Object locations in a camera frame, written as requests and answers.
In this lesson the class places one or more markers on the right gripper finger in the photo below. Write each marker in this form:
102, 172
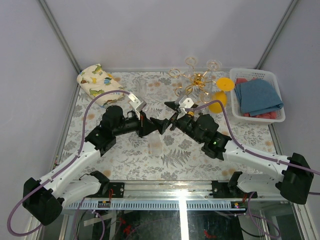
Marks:
163, 125
172, 105

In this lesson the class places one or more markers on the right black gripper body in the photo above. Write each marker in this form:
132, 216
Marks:
185, 123

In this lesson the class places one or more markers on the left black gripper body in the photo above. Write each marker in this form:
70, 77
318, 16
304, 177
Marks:
132, 124

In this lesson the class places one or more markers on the gold wine glass rack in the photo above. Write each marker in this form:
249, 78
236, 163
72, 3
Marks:
190, 87

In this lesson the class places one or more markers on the short clear wine glass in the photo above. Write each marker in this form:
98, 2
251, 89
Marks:
191, 61

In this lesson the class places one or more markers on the yellow plastic goblet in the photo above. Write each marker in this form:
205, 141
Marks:
224, 84

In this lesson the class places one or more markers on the slim clear champagne flute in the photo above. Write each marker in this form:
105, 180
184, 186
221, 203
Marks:
213, 66

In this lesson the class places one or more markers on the tall clear flute glass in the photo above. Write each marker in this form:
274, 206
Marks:
155, 145

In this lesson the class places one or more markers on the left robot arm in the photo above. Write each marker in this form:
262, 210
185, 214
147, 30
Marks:
46, 197

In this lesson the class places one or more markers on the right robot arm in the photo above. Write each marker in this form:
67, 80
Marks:
289, 176

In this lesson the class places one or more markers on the plain clear flute glass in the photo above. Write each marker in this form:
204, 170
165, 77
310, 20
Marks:
141, 87

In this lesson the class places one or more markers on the floral table mat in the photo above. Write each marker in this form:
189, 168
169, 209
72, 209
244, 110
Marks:
129, 158

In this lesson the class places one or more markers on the dinosaur print cloth bag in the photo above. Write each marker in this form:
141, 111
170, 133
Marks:
95, 81

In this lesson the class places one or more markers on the blue folded cloth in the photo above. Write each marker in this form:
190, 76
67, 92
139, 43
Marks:
257, 96

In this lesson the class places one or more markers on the red cloth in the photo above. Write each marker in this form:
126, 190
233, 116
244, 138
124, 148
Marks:
265, 115

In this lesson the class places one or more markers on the white plastic basket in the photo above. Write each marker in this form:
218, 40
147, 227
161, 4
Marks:
256, 97

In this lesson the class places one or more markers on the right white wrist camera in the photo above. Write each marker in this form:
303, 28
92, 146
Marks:
182, 103

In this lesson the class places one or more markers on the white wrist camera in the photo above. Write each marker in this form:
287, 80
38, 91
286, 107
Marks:
137, 103
182, 103

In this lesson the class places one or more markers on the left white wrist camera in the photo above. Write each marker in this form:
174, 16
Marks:
137, 103

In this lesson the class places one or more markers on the aluminium front rail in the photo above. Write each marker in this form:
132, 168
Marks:
170, 195

